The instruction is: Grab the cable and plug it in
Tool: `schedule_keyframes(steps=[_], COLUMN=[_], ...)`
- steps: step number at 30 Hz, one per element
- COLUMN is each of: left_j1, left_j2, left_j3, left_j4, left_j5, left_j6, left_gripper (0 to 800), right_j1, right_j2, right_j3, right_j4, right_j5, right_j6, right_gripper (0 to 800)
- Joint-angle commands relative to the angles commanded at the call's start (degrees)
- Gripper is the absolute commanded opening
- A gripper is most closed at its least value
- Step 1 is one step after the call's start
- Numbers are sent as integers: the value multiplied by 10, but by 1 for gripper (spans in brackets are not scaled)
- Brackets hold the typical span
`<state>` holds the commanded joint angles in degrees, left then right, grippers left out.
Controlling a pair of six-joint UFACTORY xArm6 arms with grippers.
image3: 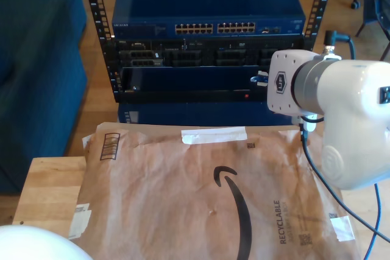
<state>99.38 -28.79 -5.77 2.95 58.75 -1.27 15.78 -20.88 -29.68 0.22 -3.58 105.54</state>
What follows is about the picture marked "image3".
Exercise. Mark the blue device under rack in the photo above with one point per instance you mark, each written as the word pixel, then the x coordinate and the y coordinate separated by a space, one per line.
pixel 213 114

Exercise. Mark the dark metal chair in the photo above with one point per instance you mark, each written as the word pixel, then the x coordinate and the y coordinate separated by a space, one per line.
pixel 361 28

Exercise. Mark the black rack server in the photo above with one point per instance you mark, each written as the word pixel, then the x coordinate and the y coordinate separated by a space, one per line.
pixel 182 56

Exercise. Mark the blue-grey jacket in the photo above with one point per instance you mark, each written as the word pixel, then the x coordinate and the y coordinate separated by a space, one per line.
pixel 381 4

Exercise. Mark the brown paper mailer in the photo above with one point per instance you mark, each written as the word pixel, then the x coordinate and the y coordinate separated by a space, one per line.
pixel 152 187

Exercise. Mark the blue sofa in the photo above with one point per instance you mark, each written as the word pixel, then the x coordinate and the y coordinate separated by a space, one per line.
pixel 39 59

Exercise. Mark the black rack frame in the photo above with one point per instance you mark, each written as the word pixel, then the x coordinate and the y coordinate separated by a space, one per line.
pixel 213 97

